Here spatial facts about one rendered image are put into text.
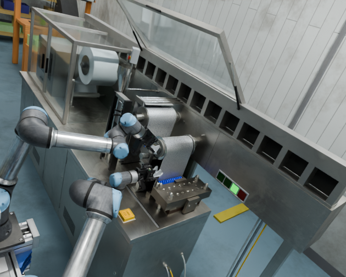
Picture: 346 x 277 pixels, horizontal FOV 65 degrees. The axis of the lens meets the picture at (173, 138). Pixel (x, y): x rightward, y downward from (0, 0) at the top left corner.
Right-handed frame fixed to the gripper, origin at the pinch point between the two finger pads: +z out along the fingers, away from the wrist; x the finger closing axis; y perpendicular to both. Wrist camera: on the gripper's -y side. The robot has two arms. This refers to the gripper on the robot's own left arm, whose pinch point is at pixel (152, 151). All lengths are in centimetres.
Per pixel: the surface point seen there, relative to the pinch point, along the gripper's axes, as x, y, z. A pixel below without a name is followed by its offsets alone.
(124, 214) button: -15.1, -36.9, 3.7
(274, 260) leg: -78, 7, 63
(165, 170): -5.4, -2.3, 15.3
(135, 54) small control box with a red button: 53, 38, -24
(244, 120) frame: -27, 51, 6
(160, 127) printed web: 18.4, 15.5, 8.5
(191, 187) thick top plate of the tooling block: -18.0, 1.7, 33.2
